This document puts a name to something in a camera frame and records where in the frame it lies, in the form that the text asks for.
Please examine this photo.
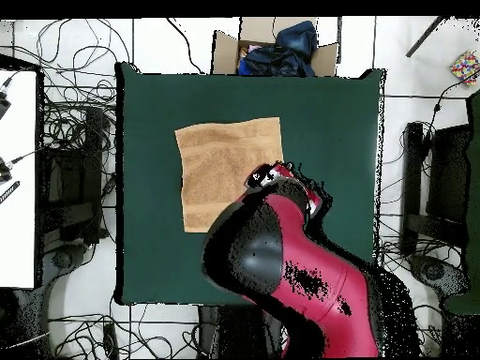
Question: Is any multicoloured patterned box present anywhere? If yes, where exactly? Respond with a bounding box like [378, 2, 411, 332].
[449, 50, 480, 87]

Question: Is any black power strip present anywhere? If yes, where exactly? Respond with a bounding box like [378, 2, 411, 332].
[102, 322, 119, 359]

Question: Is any white side table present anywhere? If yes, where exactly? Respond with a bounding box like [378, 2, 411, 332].
[0, 68, 38, 290]

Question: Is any tan terry towel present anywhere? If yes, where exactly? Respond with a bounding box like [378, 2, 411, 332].
[173, 116, 285, 233]

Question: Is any long black floor cable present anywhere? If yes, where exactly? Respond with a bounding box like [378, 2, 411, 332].
[166, 17, 205, 74]

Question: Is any open cardboard box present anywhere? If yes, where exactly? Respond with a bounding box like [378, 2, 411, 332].
[211, 16, 339, 78]

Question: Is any dark slanted rod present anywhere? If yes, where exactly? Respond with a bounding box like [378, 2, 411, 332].
[404, 16, 449, 58]

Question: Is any black metal stand frame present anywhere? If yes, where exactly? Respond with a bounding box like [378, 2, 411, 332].
[38, 108, 110, 245]
[398, 121, 472, 256]

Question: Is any dark green table cloth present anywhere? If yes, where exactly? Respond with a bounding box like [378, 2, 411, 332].
[114, 62, 387, 307]

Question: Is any dark blue clothes pile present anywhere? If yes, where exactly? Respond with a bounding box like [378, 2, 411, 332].
[236, 20, 320, 78]

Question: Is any black flat bar tool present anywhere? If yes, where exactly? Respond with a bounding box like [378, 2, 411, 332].
[0, 180, 21, 205]

